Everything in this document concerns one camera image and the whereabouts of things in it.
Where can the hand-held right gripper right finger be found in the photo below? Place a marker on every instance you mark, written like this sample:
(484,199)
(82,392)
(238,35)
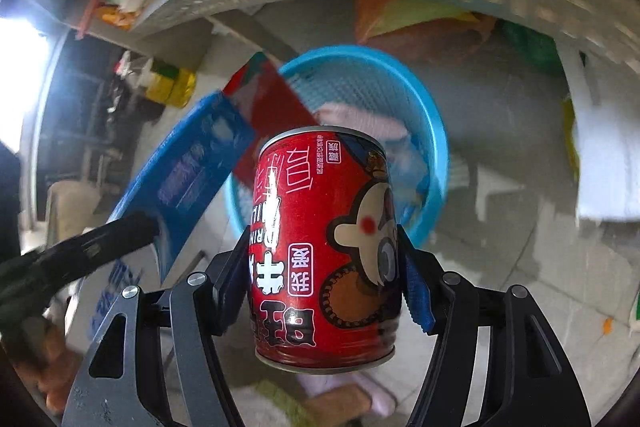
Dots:
(415,292)

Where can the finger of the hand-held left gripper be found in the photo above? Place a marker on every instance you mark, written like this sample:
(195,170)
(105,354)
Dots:
(110,242)

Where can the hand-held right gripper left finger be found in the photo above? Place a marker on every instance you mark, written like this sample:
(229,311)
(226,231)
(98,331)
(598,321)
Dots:
(232,287)

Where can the red drink can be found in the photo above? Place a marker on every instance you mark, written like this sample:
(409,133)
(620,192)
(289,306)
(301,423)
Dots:
(310,257)

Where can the blue toothpaste box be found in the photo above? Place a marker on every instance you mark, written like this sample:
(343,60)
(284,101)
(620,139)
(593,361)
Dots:
(200,157)

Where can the red cartoon snack bag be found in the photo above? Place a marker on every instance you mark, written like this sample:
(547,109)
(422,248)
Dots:
(270,107)

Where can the blue plastic basket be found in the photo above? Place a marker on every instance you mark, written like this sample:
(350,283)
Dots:
(350,62)

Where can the small orange scrap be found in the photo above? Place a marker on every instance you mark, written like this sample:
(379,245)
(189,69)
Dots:
(607,326)

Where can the orange plastic bag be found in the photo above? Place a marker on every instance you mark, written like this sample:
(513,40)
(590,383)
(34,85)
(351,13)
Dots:
(415,27)

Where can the green plastic bag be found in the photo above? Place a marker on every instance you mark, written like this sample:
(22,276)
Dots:
(530,47)

